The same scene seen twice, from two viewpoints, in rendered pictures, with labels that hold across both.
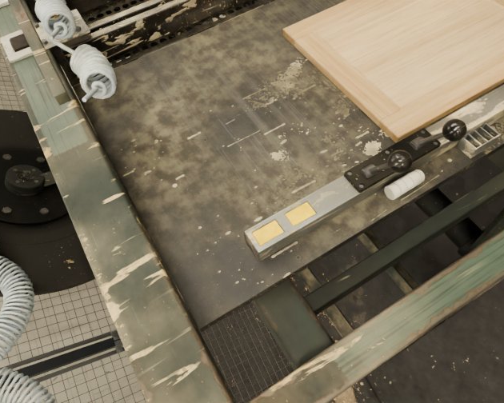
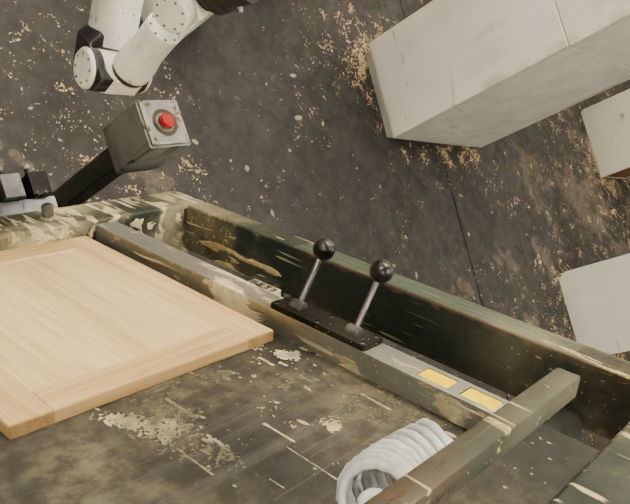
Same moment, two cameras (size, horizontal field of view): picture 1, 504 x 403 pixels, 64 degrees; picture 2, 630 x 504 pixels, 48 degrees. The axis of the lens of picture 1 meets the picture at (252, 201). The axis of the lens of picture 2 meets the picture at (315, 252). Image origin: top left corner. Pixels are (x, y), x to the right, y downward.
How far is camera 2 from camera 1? 1.12 m
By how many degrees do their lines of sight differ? 86
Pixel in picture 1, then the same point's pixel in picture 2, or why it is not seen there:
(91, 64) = (418, 434)
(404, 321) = (508, 322)
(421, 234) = not seen: hidden behind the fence
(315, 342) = not seen: hidden behind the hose
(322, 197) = (405, 364)
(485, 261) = (419, 289)
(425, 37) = (68, 306)
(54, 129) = not seen: outside the picture
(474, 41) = (86, 280)
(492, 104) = (216, 273)
